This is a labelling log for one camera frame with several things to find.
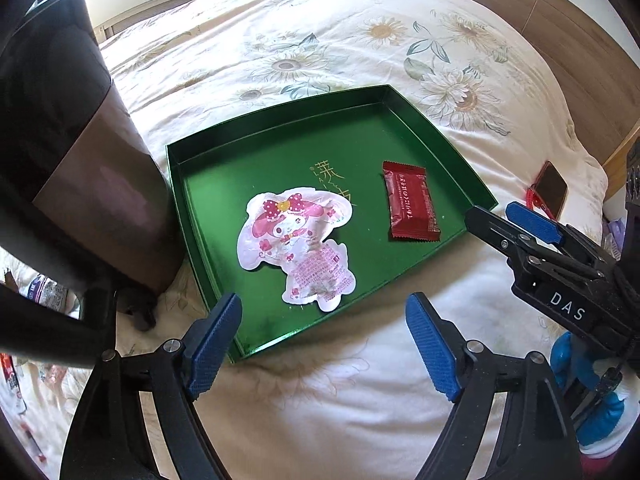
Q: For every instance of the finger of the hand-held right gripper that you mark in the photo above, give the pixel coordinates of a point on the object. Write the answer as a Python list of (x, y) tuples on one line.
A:
[(487, 225), (535, 225)]

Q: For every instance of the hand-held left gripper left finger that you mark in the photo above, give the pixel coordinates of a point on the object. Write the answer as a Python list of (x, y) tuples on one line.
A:
[(215, 345)]

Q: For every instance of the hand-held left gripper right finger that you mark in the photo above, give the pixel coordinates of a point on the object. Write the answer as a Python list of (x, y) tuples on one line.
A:
[(430, 345)]

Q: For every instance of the pink character snack packet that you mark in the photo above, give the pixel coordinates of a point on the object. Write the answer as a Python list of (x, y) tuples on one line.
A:
[(300, 240)]

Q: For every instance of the green tray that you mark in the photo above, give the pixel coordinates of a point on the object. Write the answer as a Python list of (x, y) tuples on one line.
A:
[(240, 175)]

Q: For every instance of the blue and white snack packet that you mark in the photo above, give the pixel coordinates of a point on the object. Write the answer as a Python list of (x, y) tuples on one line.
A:
[(45, 292)]

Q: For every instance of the person's right forearm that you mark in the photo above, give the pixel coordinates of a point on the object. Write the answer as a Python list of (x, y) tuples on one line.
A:
[(597, 465)]

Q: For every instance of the person's right hand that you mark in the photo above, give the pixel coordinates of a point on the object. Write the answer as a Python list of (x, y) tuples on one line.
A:
[(570, 360)]

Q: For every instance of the phone with red case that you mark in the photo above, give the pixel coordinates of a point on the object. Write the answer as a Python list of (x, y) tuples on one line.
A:
[(550, 187)]

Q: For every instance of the purple plastic bag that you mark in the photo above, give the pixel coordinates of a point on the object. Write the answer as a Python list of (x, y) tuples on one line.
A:
[(615, 232)]

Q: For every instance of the black and brown chair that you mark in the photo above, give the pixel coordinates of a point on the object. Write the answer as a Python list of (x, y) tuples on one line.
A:
[(100, 185)]

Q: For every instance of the wooden headboard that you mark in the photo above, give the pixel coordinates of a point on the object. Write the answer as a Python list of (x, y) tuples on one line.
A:
[(550, 20)]

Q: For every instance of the red and white snack packet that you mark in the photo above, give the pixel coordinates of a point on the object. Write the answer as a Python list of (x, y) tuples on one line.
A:
[(10, 380)]

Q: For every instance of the floral quilt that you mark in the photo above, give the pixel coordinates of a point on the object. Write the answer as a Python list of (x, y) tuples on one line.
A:
[(325, 35)]

